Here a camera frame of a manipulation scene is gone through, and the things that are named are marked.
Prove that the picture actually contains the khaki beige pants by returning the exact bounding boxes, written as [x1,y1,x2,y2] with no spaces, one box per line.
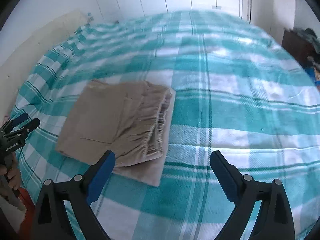
[55,80,176,187]

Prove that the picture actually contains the person left hand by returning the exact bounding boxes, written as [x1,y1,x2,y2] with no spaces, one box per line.
[1,152,21,190]

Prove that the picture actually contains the red patterned rug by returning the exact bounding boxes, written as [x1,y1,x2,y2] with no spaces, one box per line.
[18,187,35,240]

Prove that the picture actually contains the cream padded headboard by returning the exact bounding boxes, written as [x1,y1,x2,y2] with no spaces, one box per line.
[1,9,93,119]

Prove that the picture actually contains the teal white plaid bed cover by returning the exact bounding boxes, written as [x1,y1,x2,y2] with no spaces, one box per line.
[11,10,319,239]

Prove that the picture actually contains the dark wooden nightstand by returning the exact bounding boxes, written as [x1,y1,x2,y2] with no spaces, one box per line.
[281,29,316,67]

